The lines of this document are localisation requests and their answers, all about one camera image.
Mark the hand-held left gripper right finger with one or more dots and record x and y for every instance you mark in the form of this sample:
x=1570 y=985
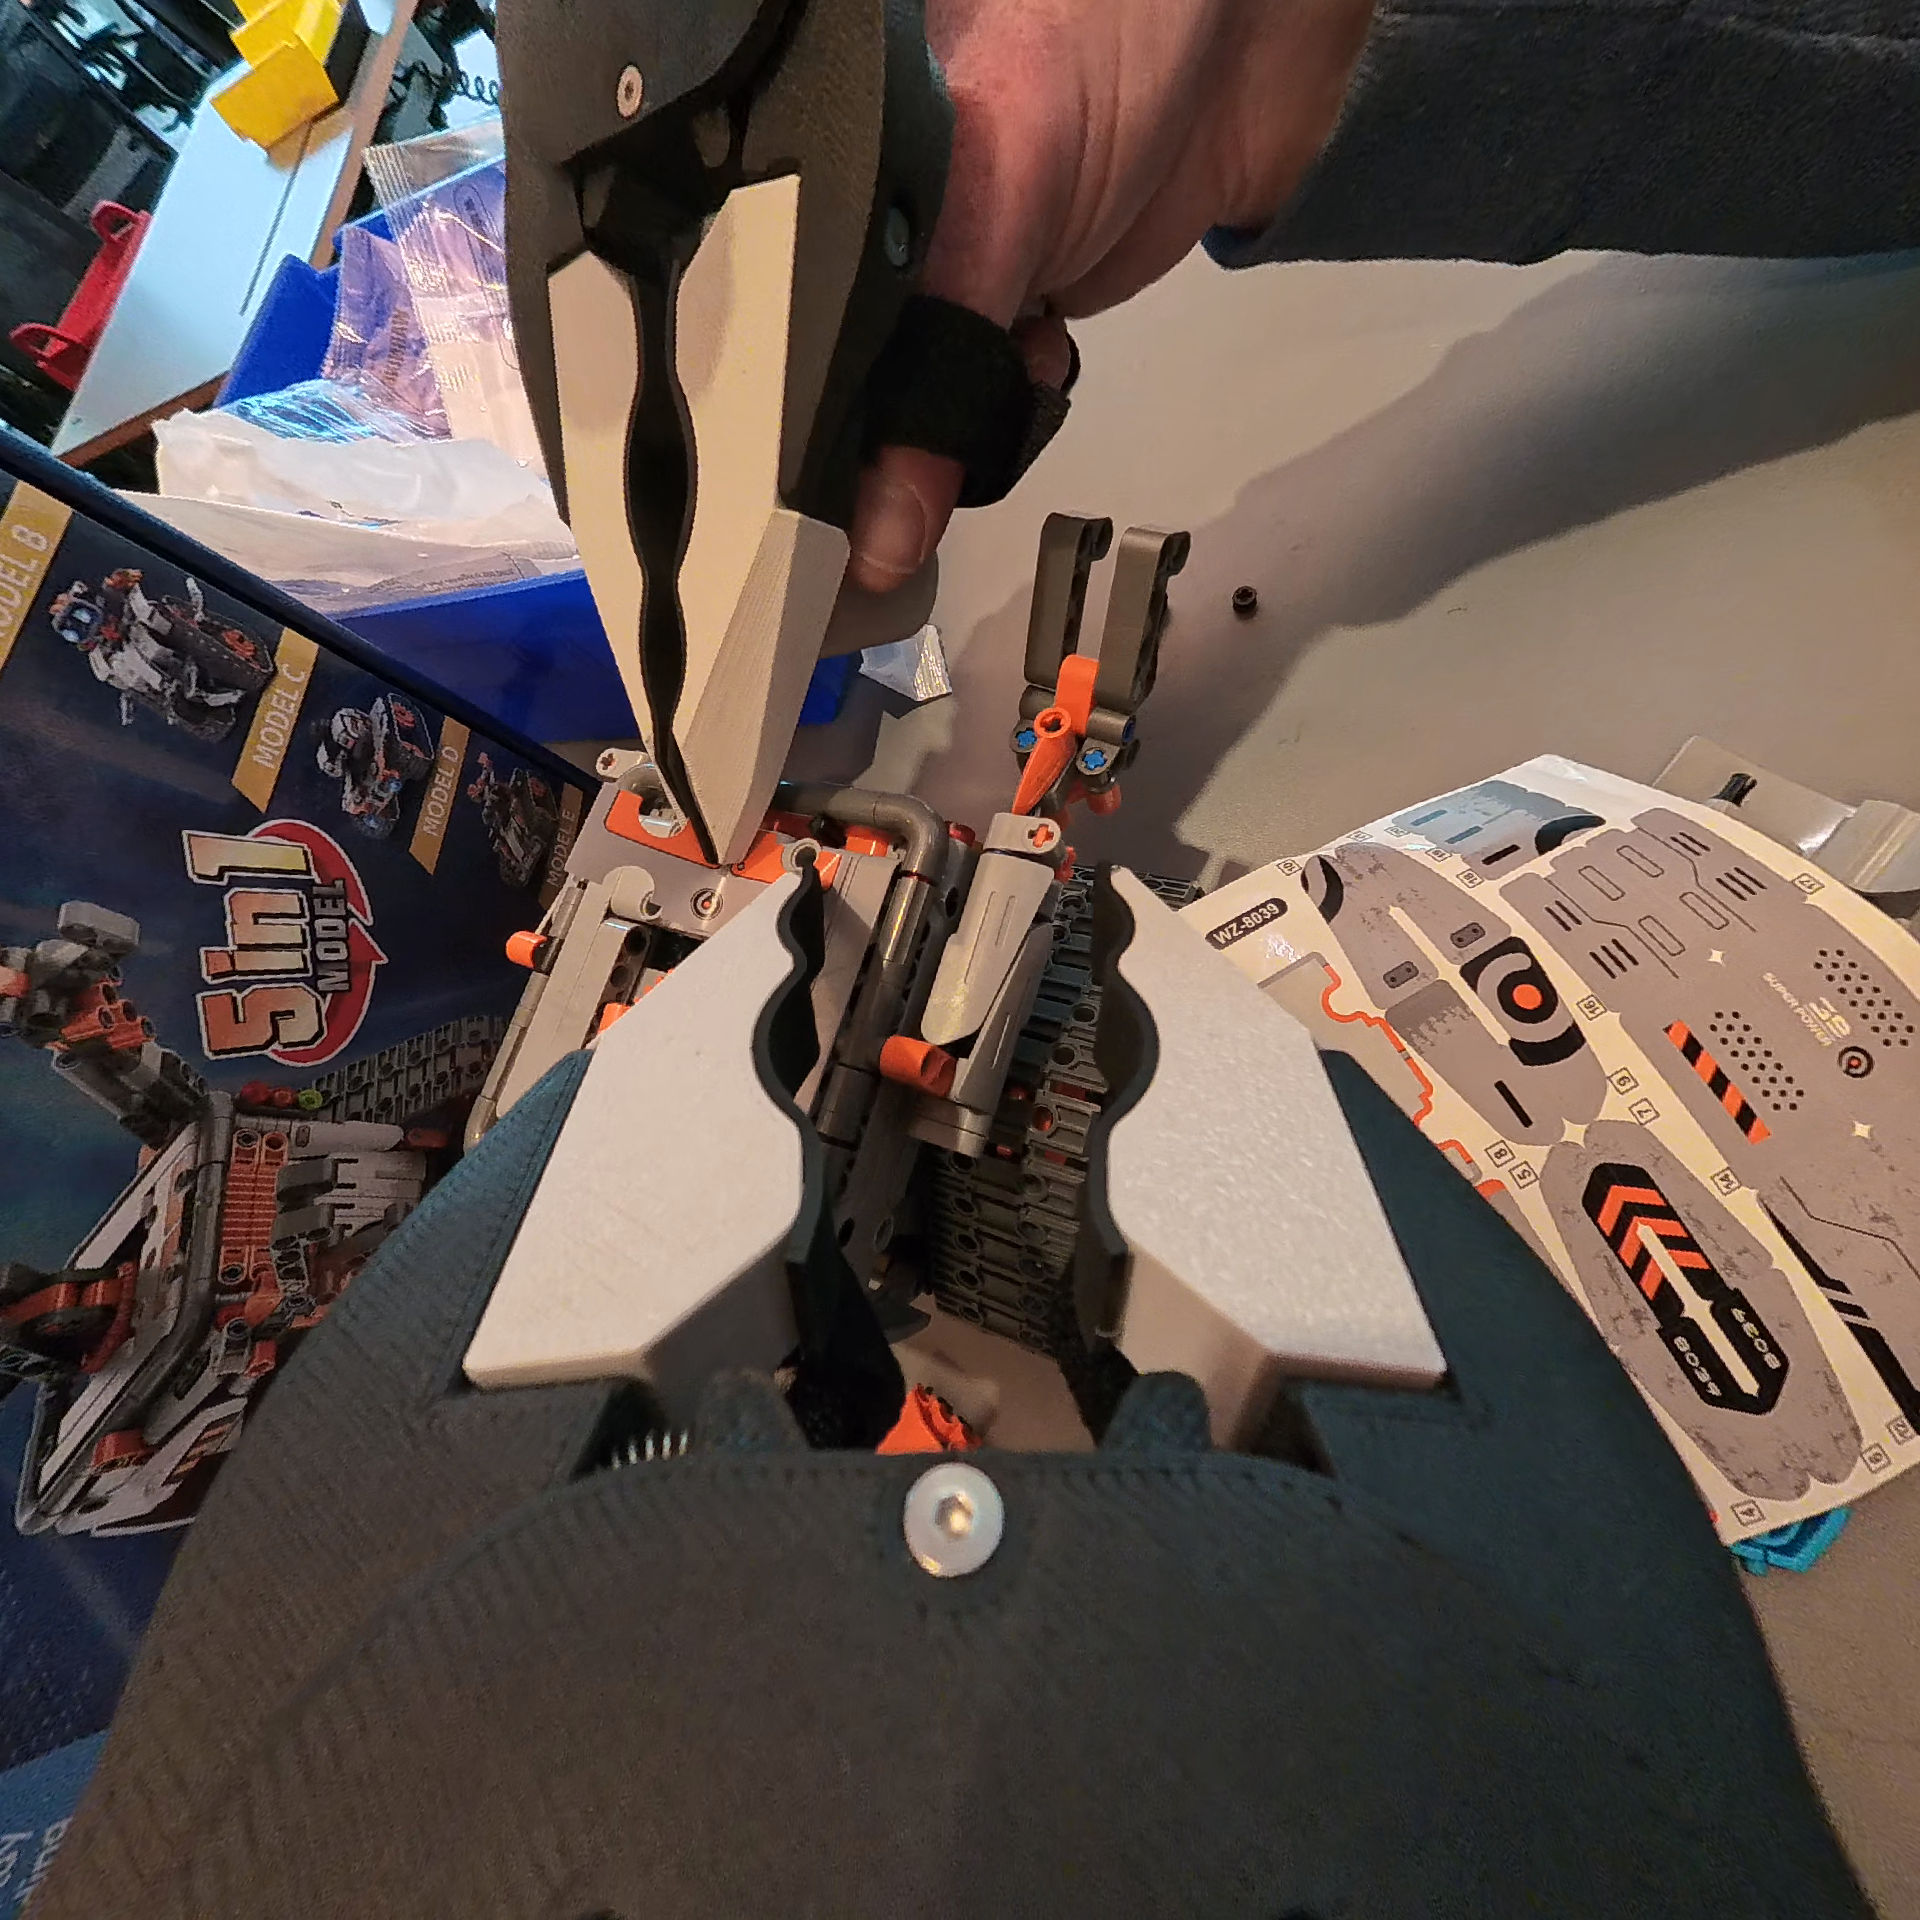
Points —
x=1275 y=1201

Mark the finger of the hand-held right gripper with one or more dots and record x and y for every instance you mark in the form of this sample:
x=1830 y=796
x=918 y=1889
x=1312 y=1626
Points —
x=743 y=451
x=588 y=405

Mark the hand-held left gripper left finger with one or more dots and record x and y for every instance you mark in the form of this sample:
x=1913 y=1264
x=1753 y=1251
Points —
x=646 y=1201

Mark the robot sticker sheet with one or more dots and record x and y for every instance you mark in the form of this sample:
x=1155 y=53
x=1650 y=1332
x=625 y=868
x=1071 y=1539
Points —
x=1620 y=1078

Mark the grey orange tracked toy robot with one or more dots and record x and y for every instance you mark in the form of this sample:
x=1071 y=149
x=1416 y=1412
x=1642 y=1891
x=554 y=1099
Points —
x=974 y=960

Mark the blue plastic brick tool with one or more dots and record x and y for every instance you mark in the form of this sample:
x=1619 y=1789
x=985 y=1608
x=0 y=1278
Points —
x=1793 y=1541

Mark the grey plastic panel assembly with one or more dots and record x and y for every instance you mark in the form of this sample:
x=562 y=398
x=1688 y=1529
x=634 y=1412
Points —
x=1846 y=838

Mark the person's right forearm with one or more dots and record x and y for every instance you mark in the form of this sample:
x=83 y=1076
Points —
x=1620 y=118

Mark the person's right hand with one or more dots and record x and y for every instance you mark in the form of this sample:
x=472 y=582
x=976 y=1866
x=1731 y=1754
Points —
x=1124 y=134

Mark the clear plastic bag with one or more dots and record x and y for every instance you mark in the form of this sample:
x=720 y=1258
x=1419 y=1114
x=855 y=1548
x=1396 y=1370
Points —
x=375 y=451

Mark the blue storage bin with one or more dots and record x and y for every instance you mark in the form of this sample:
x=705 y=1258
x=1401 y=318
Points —
x=481 y=645

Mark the yellow storage bin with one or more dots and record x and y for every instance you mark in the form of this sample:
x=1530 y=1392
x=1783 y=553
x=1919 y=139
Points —
x=284 y=76

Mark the blue robot kit box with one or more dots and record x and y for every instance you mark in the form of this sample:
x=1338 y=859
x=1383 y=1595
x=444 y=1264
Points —
x=225 y=900

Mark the red plastic frame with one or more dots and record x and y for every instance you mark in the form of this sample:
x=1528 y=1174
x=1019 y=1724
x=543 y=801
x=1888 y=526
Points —
x=83 y=283

